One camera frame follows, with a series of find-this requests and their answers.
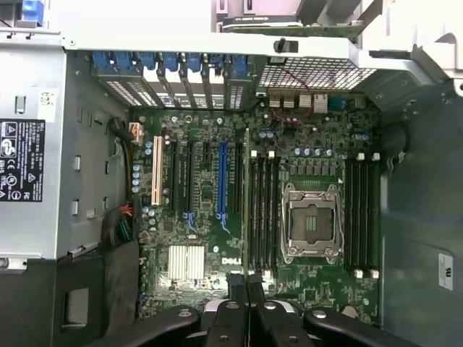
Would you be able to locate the black plastic case shroud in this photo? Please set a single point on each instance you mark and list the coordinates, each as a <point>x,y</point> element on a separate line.
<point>32,307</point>

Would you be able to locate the blue card retention clip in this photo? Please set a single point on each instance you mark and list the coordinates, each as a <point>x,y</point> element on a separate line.
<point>238,65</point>
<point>217,62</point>
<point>193,62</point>
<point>147,61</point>
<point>123,61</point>
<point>100,61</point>
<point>170,61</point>

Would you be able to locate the long black expansion slot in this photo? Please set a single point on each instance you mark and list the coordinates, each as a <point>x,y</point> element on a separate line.
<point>189,177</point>
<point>238,177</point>
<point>173,177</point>

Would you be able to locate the silver CPU socket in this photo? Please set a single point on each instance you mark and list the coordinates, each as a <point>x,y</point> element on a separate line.
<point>313,222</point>

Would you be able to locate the black power supply label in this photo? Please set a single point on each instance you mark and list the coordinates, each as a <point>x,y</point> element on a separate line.
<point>21,160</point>

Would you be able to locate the grey metal PC case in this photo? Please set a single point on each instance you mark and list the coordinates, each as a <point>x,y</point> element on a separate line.
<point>416,217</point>

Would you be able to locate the white expansion slot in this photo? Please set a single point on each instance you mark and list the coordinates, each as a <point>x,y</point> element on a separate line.
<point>157,170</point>

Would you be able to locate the white sticker on case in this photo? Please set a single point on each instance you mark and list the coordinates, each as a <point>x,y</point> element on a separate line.
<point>445,271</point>

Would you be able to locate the short black expansion slot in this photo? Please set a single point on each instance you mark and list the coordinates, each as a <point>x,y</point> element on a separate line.
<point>206,152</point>

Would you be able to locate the silver finned heatsink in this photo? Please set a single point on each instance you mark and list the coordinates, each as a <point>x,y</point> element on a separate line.
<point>186,262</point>

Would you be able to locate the black case latch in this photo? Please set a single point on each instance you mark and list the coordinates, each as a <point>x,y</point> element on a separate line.
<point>285,46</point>

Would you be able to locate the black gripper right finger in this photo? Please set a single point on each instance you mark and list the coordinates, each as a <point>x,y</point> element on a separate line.
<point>267,325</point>

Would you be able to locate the silver power supply unit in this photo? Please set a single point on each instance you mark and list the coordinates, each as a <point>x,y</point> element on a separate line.
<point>32,224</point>

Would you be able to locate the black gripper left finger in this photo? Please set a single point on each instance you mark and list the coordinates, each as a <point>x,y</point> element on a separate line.
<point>231,325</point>

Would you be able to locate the black RAM slot white clips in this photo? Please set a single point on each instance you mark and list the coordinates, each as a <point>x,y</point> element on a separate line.
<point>269,209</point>
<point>254,209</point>
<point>375,213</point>
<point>358,213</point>

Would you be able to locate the green Dell motherboard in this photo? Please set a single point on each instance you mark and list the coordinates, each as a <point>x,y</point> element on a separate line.
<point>202,231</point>

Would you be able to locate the silver rear port block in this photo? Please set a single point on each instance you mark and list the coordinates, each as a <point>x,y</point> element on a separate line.
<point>298,101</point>

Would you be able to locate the graphics card on rack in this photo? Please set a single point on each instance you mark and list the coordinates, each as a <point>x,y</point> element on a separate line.
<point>289,26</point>

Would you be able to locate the blue expansion slot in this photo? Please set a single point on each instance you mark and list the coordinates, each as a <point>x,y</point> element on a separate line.
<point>222,177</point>

